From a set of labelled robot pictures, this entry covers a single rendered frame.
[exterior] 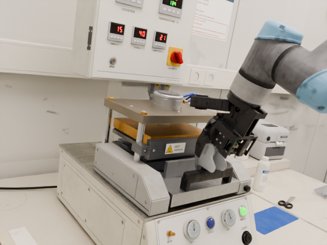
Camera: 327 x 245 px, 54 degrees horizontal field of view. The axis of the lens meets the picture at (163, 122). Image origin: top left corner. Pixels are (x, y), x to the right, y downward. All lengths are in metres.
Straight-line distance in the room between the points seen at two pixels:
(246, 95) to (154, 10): 0.42
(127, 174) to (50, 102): 0.58
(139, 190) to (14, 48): 0.63
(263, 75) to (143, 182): 0.31
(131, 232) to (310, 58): 0.48
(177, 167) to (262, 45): 0.33
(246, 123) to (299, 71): 0.15
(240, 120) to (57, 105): 0.74
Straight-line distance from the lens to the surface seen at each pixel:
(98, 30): 0.85
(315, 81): 0.54
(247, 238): 0.85
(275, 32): 0.60
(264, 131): 1.64
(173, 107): 0.80
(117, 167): 0.73
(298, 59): 0.57
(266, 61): 0.60
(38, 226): 0.94
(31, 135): 1.21
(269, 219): 1.19
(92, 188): 0.84
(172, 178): 0.74
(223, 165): 0.73
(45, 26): 1.16
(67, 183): 0.98
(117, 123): 0.84
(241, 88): 0.62
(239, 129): 0.65
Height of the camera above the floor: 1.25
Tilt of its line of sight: 13 degrees down
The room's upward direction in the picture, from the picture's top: 9 degrees clockwise
